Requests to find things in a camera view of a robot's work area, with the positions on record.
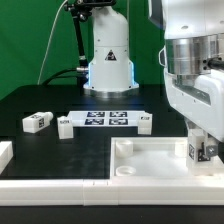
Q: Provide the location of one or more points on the white fiducial marker board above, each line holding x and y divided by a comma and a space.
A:
105, 118

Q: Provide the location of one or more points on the white left fence block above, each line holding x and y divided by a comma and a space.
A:
6, 154

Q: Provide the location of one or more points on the white front fence rail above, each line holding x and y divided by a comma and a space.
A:
205, 191

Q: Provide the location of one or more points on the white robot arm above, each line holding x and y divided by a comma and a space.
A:
192, 60

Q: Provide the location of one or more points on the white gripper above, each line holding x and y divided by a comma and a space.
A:
203, 105

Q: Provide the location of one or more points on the black camera stand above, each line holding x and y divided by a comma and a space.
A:
80, 11

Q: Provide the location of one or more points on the white square tabletop part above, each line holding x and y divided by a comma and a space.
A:
158, 157

